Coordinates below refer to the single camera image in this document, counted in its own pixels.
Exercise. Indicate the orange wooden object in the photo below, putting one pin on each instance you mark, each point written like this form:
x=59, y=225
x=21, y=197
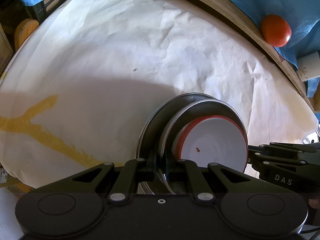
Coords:
x=23, y=31

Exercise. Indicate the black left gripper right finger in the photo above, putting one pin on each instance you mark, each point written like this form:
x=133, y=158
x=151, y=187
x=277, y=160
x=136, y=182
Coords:
x=207, y=184

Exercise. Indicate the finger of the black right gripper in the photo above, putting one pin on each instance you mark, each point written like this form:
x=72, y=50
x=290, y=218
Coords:
x=283, y=149
x=273, y=167

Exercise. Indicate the large steel bowl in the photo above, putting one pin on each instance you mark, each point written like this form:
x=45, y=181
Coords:
x=191, y=112

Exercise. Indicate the wooden tray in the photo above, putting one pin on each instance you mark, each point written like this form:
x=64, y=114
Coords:
x=227, y=12

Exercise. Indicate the black plastic crate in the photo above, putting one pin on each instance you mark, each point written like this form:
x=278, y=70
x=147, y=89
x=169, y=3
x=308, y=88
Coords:
x=43, y=9

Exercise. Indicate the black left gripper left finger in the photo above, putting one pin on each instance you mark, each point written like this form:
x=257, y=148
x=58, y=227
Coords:
x=106, y=179

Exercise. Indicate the red tomato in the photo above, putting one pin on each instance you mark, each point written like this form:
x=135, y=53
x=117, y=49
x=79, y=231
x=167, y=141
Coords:
x=275, y=30

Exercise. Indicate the white paper table cover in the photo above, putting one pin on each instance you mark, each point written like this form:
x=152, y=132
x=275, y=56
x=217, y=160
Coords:
x=81, y=88

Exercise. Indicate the white insulated tumbler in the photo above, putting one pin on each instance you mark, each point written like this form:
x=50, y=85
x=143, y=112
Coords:
x=309, y=67

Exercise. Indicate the steel plate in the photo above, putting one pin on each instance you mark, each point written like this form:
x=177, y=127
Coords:
x=149, y=138

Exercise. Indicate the blue cloth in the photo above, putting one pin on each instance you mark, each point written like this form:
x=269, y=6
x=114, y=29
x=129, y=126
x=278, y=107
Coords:
x=301, y=15

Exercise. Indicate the white red-rimmed bowl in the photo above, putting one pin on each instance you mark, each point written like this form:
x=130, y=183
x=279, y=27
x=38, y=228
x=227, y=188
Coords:
x=238, y=155
x=206, y=138

